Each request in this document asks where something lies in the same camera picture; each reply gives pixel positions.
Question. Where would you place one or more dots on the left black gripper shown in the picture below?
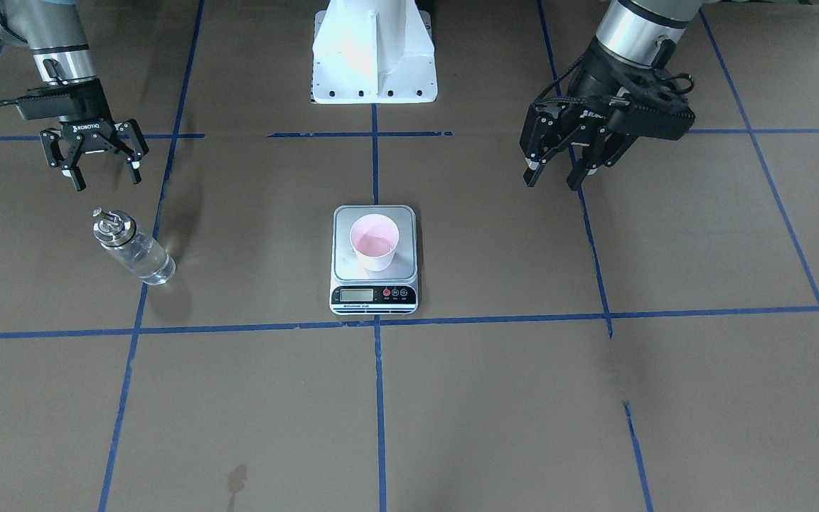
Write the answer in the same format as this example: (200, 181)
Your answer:
(584, 80)

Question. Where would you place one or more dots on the glass sauce bottle metal spout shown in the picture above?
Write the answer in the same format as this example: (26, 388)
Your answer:
(121, 237)

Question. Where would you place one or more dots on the digital kitchen scale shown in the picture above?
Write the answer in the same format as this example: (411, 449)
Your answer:
(356, 291)

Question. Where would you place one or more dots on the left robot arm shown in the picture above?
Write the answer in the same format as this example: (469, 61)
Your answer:
(645, 33)

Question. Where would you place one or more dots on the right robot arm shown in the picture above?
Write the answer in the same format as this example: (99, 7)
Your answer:
(53, 33)

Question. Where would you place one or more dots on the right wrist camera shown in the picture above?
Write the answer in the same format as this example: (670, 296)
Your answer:
(45, 102)

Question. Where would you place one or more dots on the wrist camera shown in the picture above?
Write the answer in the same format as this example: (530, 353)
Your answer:
(45, 102)
(654, 104)

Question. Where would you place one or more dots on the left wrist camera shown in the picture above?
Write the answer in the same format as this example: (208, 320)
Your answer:
(654, 104)

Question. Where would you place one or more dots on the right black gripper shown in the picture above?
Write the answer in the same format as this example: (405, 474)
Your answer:
(89, 129)

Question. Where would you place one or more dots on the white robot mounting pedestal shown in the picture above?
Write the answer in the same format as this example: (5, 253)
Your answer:
(374, 52)

